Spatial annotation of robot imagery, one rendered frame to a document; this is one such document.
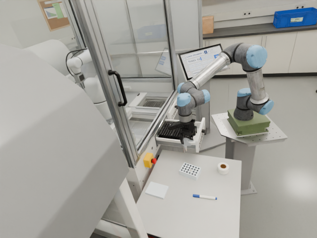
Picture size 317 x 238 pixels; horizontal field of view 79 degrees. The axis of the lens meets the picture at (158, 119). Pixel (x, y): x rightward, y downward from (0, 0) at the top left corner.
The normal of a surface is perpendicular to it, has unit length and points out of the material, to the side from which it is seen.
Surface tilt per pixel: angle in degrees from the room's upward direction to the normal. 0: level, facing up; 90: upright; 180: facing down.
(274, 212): 0
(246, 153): 90
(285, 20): 90
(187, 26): 90
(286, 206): 0
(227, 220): 0
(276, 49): 90
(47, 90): 41
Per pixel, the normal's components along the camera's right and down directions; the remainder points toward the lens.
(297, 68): -0.29, 0.57
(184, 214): -0.15, -0.82
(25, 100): 0.49, -0.57
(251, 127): 0.04, 0.55
